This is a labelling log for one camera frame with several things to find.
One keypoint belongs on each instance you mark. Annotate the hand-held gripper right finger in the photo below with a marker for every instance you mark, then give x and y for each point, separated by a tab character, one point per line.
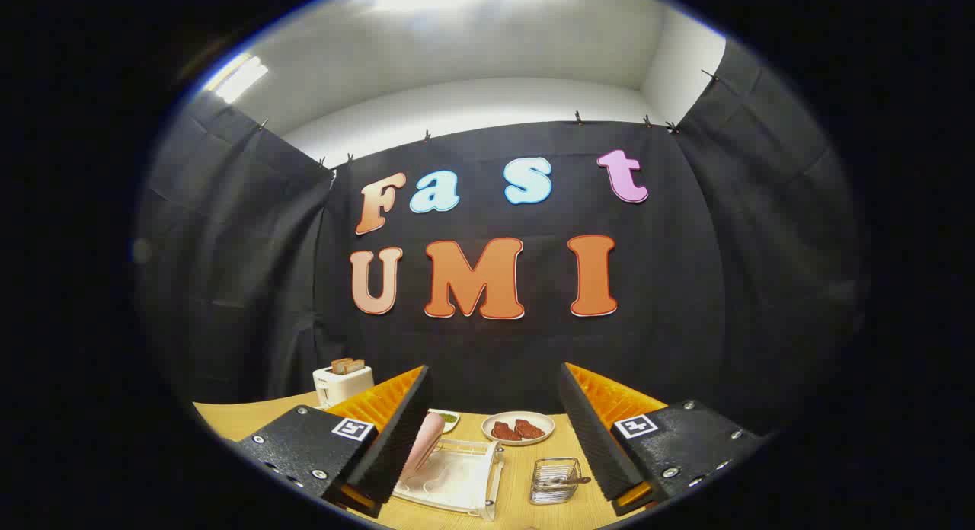
594	439

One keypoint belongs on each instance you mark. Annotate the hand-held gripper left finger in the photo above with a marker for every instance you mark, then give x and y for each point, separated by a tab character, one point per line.
396	439

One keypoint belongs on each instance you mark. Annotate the pink plate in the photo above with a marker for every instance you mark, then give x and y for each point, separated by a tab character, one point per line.
423	442

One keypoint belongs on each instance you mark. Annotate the metal spoon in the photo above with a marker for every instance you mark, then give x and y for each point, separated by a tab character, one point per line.
571	481

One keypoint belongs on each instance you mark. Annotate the white divided dish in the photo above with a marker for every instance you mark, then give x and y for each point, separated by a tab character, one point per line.
449	420

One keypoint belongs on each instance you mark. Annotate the white plate with meat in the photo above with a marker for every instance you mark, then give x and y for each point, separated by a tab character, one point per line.
525	442

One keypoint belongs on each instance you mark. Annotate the red meat piece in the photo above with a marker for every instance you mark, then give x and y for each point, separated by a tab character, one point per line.
505	431
530	429

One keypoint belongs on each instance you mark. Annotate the white toaster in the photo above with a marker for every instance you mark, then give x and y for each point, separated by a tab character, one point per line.
343	385

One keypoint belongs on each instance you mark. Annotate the brown toast slice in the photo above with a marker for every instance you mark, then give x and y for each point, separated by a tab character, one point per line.
340	365
356	366

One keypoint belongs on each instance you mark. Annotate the black backdrop cloth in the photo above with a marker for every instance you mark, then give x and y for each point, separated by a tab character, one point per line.
487	347

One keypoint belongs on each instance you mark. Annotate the ceiling light panel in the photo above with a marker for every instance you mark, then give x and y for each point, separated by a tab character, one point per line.
240	79

